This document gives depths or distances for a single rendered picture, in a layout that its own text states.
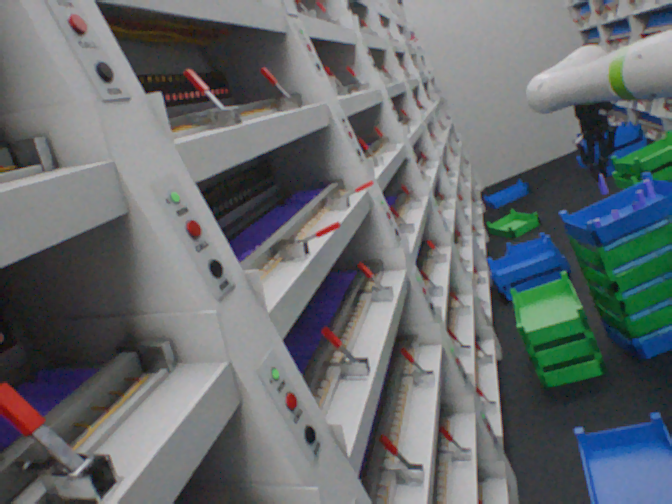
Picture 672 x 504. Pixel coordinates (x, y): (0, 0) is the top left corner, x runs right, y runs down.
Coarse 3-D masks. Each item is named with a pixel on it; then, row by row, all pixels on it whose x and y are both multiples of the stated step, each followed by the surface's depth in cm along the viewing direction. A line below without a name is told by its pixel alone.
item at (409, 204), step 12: (384, 192) 181; (396, 192) 180; (408, 192) 163; (420, 192) 178; (396, 204) 163; (408, 204) 168; (420, 204) 163; (396, 216) 139; (408, 216) 156; (420, 216) 154; (408, 228) 139; (420, 228) 147; (408, 240) 122; (420, 240) 144
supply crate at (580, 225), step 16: (624, 192) 164; (656, 192) 162; (592, 208) 165; (608, 208) 165; (624, 208) 164; (640, 208) 145; (656, 208) 145; (576, 224) 166; (592, 224) 146; (608, 224) 146; (624, 224) 146; (640, 224) 146; (592, 240) 149; (608, 240) 147
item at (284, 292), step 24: (360, 168) 109; (264, 192) 104; (360, 192) 107; (336, 216) 91; (360, 216) 101; (312, 240) 79; (336, 240) 83; (288, 264) 70; (312, 264) 71; (264, 288) 62; (288, 288) 61; (312, 288) 70; (288, 312) 61
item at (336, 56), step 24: (312, 0) 166; (336, 0) 164; (336, 48) 169; (360, 48) 167; (336, 72) 172; (360, 72) 170; (384, 96) 171; (360, 120) 175; (384, 120) 173; (408, 144) 179; (408, 168) 177; (432, 216) 180; (456, 264) 184; (480, 312) 188
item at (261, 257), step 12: (324, 192) 101; (336, 192) 106; (312, 204) 93; (324, 204) 97; (300, 216) 85; (312, 216) 90; (288, 228) 79; (300, 228) 83; (276, 240) 73; (264, 252) 69; (276, 252) 73; (240, 264) 65; (252, 264) 65; (264, 264) 68; (264, 276) 64
